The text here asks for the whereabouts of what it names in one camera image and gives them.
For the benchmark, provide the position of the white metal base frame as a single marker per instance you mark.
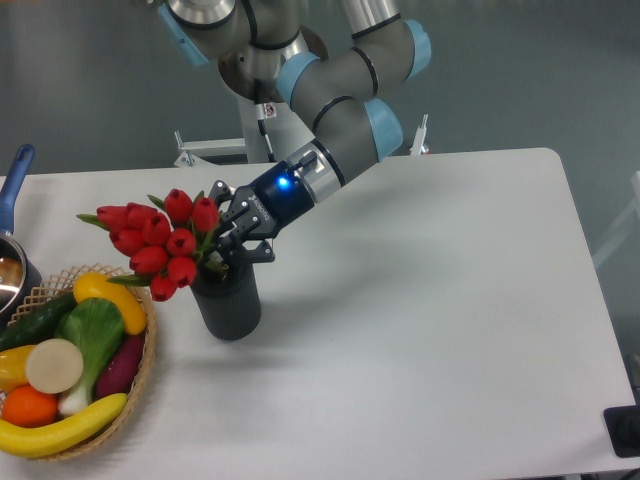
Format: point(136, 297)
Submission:
point(194, 153)

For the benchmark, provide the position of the purple sweet potato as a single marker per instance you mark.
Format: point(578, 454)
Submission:
point(120, 372)

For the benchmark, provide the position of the yellow squash upper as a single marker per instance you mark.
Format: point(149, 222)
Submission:
point(97, 285)

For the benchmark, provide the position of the dark green cucumber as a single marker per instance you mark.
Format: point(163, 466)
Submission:
point(39, 324)

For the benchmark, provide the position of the yellow banana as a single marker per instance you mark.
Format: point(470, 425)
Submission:
point(67, 433)

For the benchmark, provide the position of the red tulip bouquet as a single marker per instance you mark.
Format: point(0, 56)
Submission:
point(168, 243)

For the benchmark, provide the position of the yellow bell pepper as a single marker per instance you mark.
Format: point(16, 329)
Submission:
point(13, 367)

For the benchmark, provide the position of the beige round slice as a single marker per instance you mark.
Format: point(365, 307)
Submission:
point(54, 366)

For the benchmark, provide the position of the dark grey ribbed vase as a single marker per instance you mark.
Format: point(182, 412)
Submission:
point(230, 307)

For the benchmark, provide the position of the orange fruit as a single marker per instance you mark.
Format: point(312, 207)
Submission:
point(29, 408)

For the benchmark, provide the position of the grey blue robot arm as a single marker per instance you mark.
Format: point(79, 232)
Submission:
point(336, 99)

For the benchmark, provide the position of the blue handled saucepan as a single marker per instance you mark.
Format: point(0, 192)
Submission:
point(18, 275)

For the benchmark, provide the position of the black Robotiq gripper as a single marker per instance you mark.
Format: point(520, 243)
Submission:
point(257, 211)

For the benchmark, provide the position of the black device table edge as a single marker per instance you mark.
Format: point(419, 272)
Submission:
point(623, 428)

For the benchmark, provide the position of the woven wicker basket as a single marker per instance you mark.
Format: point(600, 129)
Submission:
point(58, 284)

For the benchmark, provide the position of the green bok choy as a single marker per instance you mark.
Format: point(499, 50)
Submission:
point(95, 327)

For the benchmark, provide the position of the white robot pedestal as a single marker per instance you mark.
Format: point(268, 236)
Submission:
point(271, 130)

